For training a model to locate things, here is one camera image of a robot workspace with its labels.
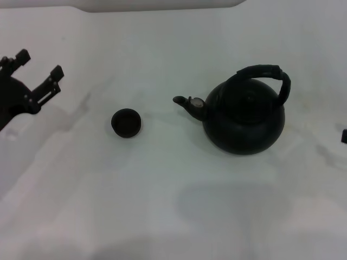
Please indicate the small dark brown teacup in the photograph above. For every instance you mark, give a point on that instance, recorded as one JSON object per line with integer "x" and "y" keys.
{"x": 126, "y": 123}

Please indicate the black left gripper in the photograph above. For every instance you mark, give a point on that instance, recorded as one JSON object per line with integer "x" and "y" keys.
{"x": 13, "y": 100}

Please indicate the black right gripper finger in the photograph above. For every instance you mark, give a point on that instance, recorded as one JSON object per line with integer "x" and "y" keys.
{"x": 344, "y": 136}

